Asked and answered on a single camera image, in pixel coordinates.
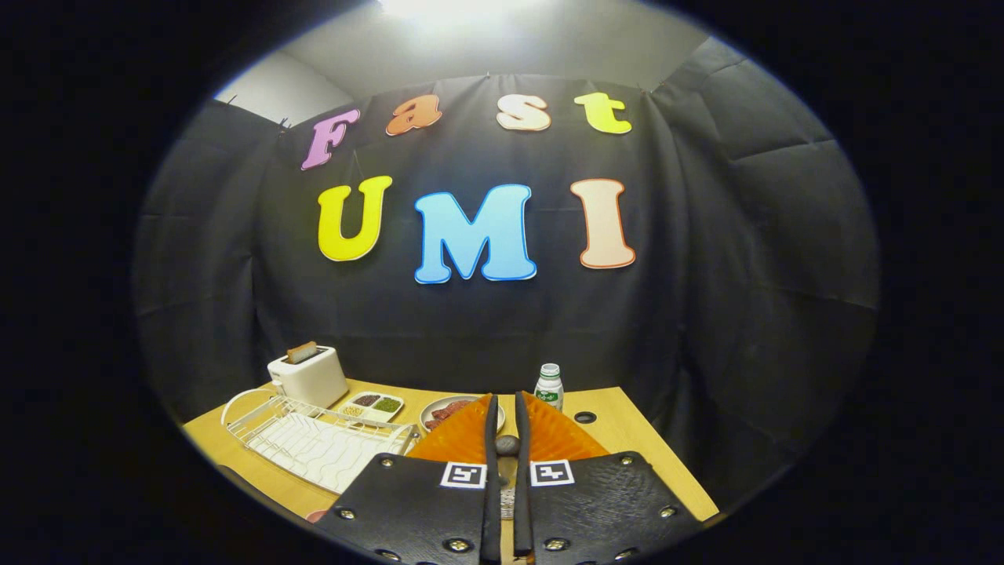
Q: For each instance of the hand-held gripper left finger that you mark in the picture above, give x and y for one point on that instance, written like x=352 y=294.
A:
x=492 y=510

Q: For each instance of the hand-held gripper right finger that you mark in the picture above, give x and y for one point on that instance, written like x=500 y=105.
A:
x=523 y=510

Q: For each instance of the grey plate with sausages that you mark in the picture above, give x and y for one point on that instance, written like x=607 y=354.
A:
x=427 y=413

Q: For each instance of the white divided dish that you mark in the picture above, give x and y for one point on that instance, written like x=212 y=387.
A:
x=376 y=417

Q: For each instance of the pile of red sausage pieces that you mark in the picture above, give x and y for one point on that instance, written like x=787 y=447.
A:
x=447 y=412

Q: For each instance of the white green label bottle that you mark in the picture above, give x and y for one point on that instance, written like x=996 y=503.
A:
x=549 y=388

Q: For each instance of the heap of green beans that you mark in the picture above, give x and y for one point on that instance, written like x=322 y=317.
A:
x=386 y=405

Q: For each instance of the heap of dark red beans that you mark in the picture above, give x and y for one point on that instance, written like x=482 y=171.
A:
x=366 y=400

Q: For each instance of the heap of yellow beans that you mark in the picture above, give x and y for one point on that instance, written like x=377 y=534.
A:
x=353 y=410

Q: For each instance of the white toaster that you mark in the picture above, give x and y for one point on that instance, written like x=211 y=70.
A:
x=314 y=380

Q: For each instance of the brown toast slice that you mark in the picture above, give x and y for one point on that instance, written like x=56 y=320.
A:
x=300 y=353

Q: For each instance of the black backdrop cloth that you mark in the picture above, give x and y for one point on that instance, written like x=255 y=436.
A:
x=706 y=275

